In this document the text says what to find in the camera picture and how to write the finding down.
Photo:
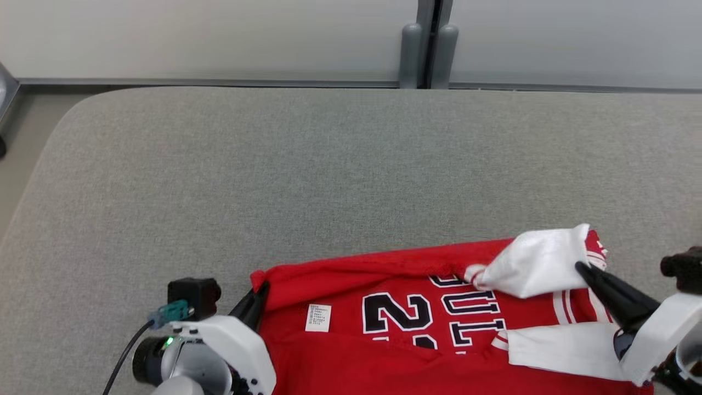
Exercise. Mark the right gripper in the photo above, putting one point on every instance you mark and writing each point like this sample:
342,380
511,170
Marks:
666,329

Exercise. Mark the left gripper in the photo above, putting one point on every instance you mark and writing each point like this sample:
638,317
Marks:
241,345

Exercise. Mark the red jersey black lettering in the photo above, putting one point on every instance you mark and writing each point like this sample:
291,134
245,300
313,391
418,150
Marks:
340,362

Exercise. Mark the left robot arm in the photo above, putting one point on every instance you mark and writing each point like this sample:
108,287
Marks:
192,365

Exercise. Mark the grey partition foot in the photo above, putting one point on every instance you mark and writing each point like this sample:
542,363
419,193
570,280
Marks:
6,93

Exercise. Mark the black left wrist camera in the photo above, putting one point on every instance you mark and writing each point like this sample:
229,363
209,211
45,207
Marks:
194,296

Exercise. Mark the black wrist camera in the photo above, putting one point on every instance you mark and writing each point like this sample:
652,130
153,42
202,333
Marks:
685,269
194,296

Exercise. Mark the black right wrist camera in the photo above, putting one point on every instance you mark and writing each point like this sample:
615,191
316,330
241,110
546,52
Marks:
685,269

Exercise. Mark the grey partition post pair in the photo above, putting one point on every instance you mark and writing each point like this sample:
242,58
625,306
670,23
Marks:
411,55

